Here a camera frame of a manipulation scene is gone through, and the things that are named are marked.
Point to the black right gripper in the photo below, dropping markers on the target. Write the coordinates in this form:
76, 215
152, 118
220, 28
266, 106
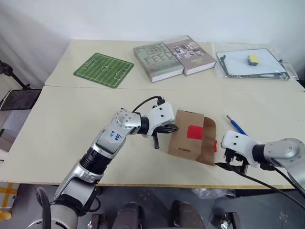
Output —
234, 158

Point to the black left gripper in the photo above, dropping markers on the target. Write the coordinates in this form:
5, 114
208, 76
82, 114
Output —
156, 142

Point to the brown cardboard box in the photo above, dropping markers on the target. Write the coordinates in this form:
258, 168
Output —
183, 133

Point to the blue marker pen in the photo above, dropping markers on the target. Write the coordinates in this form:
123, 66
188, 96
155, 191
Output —
238, 126

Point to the crumpled clear plastic wrap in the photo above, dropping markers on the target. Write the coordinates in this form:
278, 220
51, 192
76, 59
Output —
212, 193

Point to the dark brown foot block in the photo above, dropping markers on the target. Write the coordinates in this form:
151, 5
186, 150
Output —
98, 221
232, 220

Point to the dark rounded shape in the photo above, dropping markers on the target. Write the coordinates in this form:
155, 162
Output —
187, 215
129, 217

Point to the green FEED book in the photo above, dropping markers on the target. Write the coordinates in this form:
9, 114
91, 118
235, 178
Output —
157, 59

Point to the grey-brown thick book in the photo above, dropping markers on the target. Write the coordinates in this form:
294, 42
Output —
190, 56

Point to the black marker pen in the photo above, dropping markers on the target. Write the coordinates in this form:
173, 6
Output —
224, 64

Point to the green soccer field mat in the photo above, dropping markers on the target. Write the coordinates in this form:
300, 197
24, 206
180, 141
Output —
103, 69

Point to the black-framed small whiteboard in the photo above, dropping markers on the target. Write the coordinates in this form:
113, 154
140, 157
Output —
238, 63

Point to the yellow whiteboard eraser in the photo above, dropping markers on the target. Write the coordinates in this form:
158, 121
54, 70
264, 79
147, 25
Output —
253, 59

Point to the whiteboard in plastic bag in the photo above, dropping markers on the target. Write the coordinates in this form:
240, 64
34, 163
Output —
291, 69

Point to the silver robot torso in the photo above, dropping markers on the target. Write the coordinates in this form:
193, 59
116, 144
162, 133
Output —
64, 219

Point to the black tripod stand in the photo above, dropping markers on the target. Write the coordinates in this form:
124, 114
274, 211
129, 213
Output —
16, 80

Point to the yellow taped block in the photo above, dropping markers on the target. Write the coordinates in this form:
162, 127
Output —
8, 194

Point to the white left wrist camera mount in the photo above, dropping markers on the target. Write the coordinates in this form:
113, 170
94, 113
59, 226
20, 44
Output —
162, 114

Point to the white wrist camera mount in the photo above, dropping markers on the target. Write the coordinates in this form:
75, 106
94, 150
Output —
162, 114
238, 143

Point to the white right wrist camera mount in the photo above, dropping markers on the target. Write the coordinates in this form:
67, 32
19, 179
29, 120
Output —
238, 143

